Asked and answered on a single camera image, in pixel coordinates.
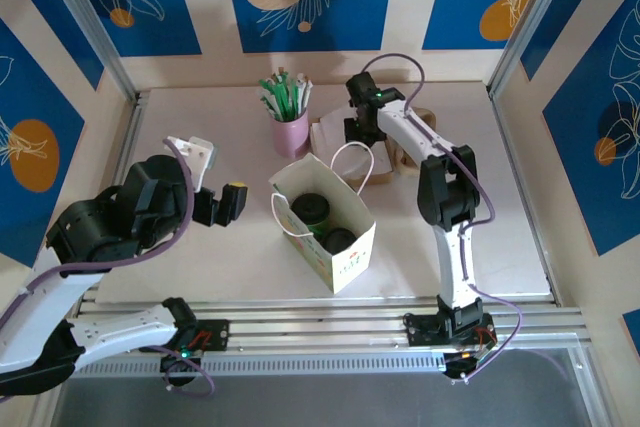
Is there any pink straw holder cup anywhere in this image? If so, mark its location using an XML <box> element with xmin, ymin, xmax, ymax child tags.
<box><xmin>271</xmin><ymin>109</ymin><xmax>310</xmax><ymax>158</ymax></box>

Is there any green white paper coffee cup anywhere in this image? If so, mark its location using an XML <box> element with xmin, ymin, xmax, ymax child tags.
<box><xmin>294</xmin><ymin>206</ymin><xmax>331</xmax><ymax>238</ymax></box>

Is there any black controller board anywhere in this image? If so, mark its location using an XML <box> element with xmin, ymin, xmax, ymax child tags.
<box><xmin>442</xmin><ymin>349</ymin><xmax>489</xmax><ymax>386</ymax></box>
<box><xmin>159</xmin><ymin>349</ymin><xmax>202</xmax><ymax>388</ymax></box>

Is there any white wrapped straw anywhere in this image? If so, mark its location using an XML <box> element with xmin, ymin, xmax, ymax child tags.
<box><xmin>295</xmin><ymin>77</ymin><xmax>314</xmax><ymax>117</ymax></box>
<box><xmin>290</xmin><ymin>72</ymin><xmax>305</xmax><ymax>118</ymax></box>

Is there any white paper napkin stack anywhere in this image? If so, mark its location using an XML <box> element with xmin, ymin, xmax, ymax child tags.
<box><xmin>310</xmin><ymin>109</ymin><xmax>396</xmax><ymax>178</ymax></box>

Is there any green striped wrapped straw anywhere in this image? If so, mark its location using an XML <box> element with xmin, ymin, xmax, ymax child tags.
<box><xmin>277</xmin><ymin>66</ymin><xmax>291</xmax><ymax>121</ymax></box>
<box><xmin>260</xmin><ymin>91</ymin><xmax>284</xmax><ymax>122</ymax></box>
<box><xmin>258</xmin><ymin>77</ymin><xmax>286</xmax><ymax>122</ymax></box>

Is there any aluminium side rail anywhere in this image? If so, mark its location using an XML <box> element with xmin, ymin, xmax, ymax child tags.
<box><xmin>79</xmin><ymin>91</ymin><xmax>149</xmax><ymax>301</ymax></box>
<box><xmin>487</xmin><ymin>89</ymin><xmax>561</xmax><ymax>306</ymax></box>

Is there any brown pulp cup carrier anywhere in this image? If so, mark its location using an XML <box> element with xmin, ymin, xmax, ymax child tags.
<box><xmin>393</xmin><ymin>105</ymin><xmax>439</xmax><ymax>178</ymax></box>

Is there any black plastic cup lid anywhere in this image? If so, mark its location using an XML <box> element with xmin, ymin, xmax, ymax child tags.
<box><xmin>291</xmin><ymin>192</ymin><xmax>330</xmax><ymax>222</ymax></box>
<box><xmin>323</xmin><ymin>227</ymin><xmax>357</xmax><ymax>254</ymax></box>

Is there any aluminium frame post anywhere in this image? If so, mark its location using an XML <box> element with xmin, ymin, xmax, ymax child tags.
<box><xmin>35</xmin><ymin>0</ymin><xmax>147</xmax><ymax>106</ymax></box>
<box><xmin>485</xmin><ymin>0</ymin><xmax>591</xmax><ymax>101</ymax></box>

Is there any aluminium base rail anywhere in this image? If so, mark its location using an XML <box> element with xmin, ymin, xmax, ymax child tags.
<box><xmin>74</xmin><ymin>296</ymin><xmax>587</xmax><ymax>356</ymax></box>

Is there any slotted grey cable duct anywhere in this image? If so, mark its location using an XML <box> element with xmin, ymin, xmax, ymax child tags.
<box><xmin>74</xmin><ymin>350</ymin><xmax>449</xmax><ymax>379</ymax></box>

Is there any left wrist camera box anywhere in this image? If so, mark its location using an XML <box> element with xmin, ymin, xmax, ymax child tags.
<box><xmin>164</xmin><ymin>135</ymin><xmax>221</xmax><ymax>193</ymax></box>

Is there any brown cardboard napkin tray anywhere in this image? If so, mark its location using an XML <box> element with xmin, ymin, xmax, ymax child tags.
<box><xmin>309</xmin><ymin>111</ymin><xmax>397</xmax><ymax>186</ymax></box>

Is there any white paper takeout bag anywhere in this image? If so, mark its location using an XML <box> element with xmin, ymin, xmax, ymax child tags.
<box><xmin>269</xmin><ymin>141</ymin><xmax>378</xmax><ymax>296</ymax></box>

